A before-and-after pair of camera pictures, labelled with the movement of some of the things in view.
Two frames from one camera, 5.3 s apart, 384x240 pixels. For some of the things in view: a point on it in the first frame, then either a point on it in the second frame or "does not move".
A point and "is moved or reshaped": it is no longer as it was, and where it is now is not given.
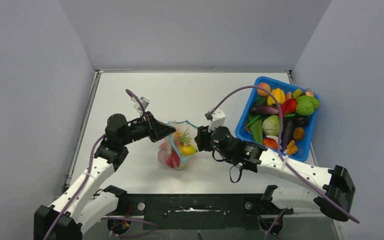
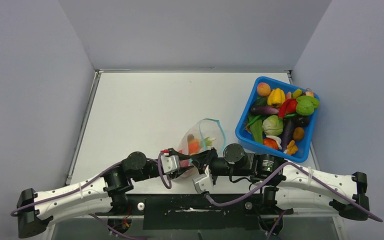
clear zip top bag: (180, 145) is moved or reshaped
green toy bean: (253, 120) does not move
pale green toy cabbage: (271, 125) does not move
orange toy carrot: (270, 142) does not move
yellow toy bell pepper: (279, 95) does not move
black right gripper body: (207, 143) to (219, 166)
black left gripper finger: (160, 130) to (197, 156)
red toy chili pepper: (288, 106) does not move
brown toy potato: (298, 133) does not move
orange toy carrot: (180, 140) is moved or reshaped
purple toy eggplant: (261, 110) does not move
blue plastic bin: (302, 154) does not move
